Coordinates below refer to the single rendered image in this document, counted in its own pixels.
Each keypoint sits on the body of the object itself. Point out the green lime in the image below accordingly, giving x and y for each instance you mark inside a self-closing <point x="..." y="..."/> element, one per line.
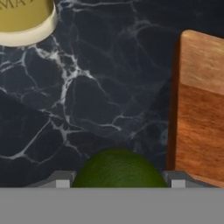
<point x="119" y="169"/>

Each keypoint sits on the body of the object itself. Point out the yellow condiment jar white base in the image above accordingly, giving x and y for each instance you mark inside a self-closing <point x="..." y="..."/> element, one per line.
<point x="23" y="17"/>

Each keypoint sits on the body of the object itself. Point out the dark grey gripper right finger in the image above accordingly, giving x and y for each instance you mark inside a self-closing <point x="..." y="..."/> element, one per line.
<point x="178" y="178"/>

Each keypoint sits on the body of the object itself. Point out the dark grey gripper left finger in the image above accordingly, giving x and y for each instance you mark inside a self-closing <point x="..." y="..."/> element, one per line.
<point x="59" y="178"/>

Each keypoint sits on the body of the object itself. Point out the wooden cutting board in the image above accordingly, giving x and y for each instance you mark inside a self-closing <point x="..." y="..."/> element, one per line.
<point x="199" y="110"/>

